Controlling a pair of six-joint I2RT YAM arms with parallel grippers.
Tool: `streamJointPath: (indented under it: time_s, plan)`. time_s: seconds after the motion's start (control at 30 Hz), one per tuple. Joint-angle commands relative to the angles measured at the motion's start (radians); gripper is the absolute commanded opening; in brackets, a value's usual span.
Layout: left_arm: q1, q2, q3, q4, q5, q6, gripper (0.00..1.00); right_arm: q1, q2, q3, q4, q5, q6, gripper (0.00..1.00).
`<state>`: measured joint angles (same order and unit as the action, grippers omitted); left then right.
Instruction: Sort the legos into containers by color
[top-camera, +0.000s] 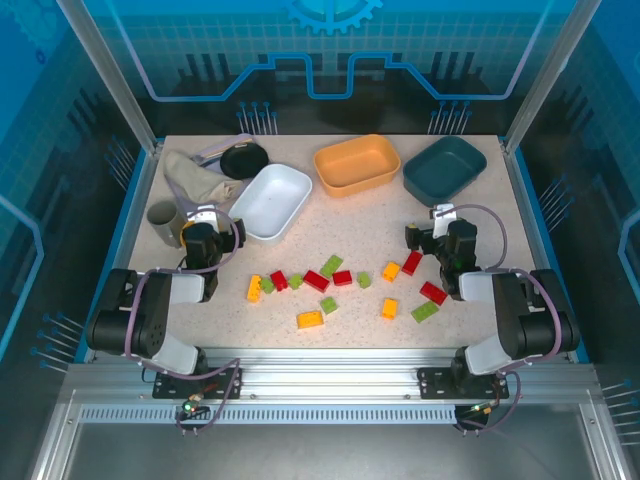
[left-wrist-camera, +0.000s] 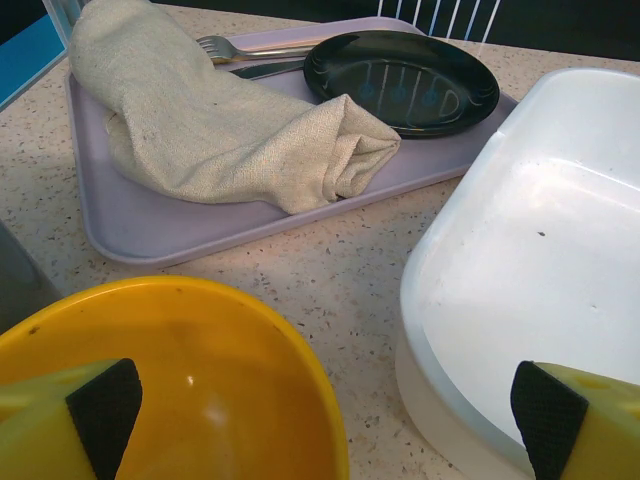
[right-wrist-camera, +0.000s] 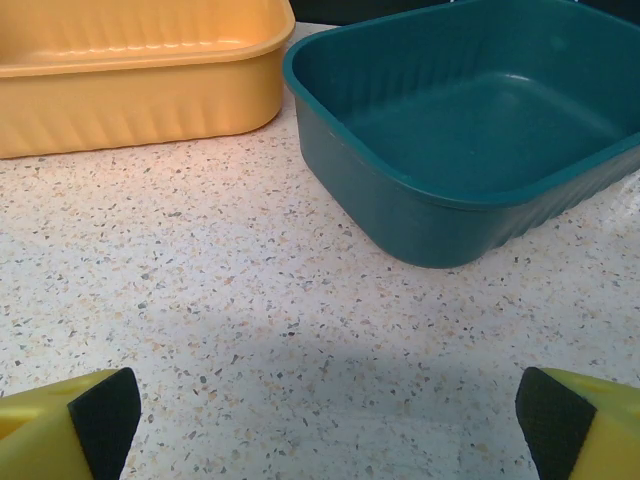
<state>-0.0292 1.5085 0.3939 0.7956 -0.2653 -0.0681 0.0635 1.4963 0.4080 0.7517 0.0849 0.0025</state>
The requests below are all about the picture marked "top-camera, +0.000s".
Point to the small connector with green light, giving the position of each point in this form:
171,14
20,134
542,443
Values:
480,410
192,406

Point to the beige cloth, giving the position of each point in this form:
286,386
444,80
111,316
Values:
195,177

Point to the grey cup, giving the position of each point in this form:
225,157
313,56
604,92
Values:
162,222

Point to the long green lego brick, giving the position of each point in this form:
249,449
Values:
424,312

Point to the orange plastic container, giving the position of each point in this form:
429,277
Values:
356,162

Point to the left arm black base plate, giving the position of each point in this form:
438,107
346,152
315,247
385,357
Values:
170,386

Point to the blue table side rail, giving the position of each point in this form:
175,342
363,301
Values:
132,200
532,200

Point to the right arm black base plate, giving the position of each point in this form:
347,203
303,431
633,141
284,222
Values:
435,382

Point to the aluminium frame post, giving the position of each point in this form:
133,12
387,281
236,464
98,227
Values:
116,80
546,80

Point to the dark teal plastic container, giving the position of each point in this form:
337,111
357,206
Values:
442,167

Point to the black round plate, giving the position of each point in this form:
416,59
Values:
245,161

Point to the aluminium mounting rail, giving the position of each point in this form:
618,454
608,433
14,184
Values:
325,372

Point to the long red lego brick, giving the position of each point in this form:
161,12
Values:
433,293
316,281

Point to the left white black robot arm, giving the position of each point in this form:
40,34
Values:
187,289

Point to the white plastic container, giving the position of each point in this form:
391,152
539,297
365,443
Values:
272,200

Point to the long yellow lego brick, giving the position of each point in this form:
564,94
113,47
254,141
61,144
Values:
310,320
254,289

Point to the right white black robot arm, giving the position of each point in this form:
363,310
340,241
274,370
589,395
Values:
477,286

